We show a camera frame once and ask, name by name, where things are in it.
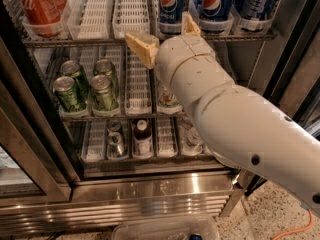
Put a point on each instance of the front white green can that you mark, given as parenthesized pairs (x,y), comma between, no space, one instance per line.
(166,98)

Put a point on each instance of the brown bottle white cap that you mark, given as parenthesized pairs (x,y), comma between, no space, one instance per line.
(143,140)

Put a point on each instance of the middle wire shelf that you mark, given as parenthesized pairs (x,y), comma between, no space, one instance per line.
(123,116)

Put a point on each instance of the front clear water bottle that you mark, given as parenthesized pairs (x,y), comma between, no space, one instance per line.
(193,142)

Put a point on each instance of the rear silver blue can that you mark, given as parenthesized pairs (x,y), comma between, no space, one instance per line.
(114,126)

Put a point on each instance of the front red coca-cola can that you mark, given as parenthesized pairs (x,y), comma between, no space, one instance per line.
(43,14)

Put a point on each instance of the rear left green can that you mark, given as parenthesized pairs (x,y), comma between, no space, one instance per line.
(76,71)

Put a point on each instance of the stainless steel fridge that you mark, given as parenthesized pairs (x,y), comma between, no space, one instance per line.
(57,176)

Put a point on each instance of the front silver blue can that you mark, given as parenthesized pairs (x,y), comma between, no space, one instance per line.
(116,145)

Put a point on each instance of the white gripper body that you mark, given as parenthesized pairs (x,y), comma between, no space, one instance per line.
(181,55)

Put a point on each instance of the clear plastic bin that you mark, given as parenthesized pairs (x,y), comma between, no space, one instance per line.
(188,227)

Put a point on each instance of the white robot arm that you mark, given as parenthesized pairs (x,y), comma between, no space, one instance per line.
(242,128)

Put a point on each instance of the wire shelf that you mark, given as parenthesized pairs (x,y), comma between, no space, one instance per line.
(123,116)
(51,43)

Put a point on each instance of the silver blue can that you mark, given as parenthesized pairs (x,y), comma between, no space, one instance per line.
(116,145)
(114,126)

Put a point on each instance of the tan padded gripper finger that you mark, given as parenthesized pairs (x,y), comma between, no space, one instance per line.
(189,26)
(144,45)

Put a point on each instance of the front left green can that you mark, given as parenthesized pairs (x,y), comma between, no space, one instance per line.
(67,92)

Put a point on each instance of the top wire shelf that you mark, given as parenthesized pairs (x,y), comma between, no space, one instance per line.
(51,43)

